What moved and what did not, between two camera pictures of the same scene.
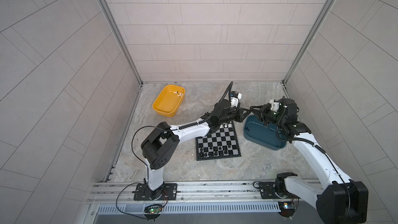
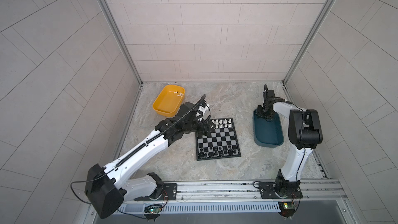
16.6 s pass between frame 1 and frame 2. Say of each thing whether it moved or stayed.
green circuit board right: stayed
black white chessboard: stayed
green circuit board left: stayed
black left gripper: moved
